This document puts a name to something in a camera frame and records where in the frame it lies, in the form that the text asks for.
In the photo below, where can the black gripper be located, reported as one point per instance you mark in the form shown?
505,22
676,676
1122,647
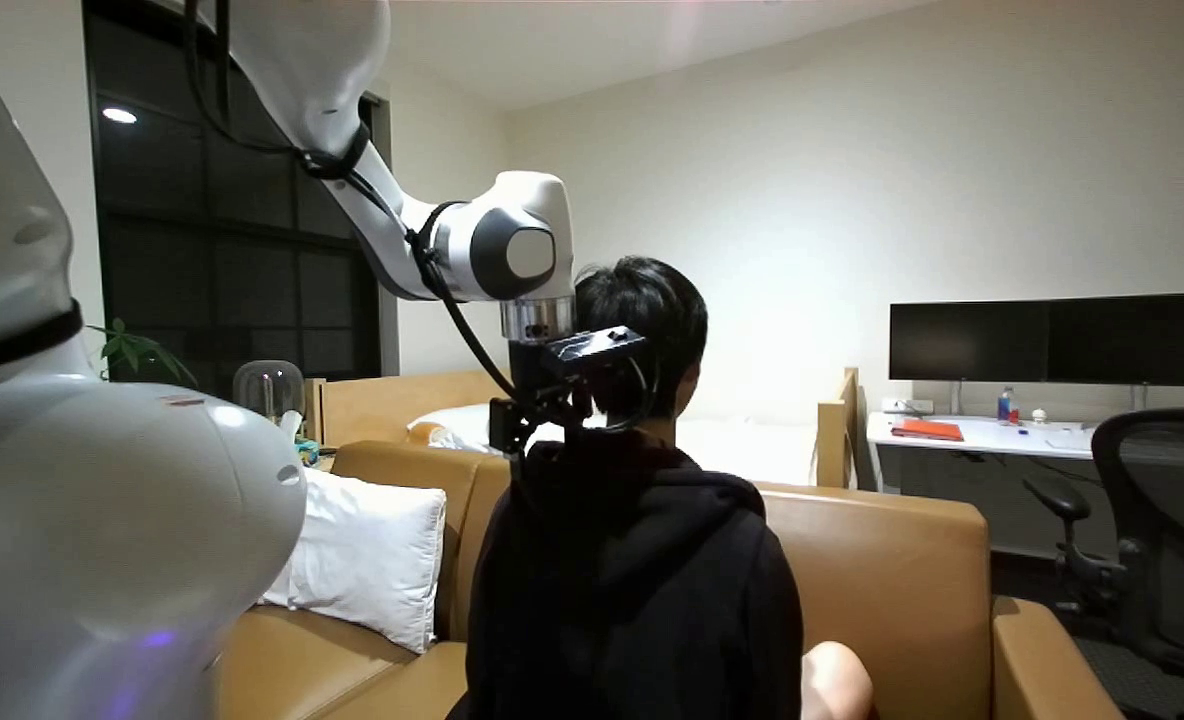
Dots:
550,384

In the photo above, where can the black hoodie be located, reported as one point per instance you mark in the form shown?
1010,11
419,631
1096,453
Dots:
624,582

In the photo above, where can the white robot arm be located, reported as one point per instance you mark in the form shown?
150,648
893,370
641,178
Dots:
136,520

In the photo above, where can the white bed pillows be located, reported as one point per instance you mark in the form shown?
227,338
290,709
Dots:
460,427

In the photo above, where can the seated person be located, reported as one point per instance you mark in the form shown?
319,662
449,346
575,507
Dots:
648,397

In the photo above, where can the white square pillow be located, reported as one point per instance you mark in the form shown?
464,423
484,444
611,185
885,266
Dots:
369,553

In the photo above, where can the glass dome lamp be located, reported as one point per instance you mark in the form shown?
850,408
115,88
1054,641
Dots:
269,384

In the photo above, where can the dark framed window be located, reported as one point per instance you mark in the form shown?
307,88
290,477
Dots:
211,241

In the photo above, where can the red book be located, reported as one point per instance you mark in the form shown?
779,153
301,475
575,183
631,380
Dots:
929,429

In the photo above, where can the tan leather sofa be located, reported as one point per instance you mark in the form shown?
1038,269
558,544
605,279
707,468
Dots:
893,576

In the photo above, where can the green potted plant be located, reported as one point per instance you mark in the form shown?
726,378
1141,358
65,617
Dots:
142,358

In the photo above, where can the blue bottle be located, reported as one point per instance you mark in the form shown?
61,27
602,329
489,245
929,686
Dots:
1007,404

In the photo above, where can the white desk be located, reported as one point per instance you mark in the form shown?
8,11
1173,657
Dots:
982,433

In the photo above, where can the black computer monitor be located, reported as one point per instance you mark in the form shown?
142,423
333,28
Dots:
1061,342

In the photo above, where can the black office chair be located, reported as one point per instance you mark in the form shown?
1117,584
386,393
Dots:
1136,595

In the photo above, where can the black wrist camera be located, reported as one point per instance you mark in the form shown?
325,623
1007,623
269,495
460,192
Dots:
596,346

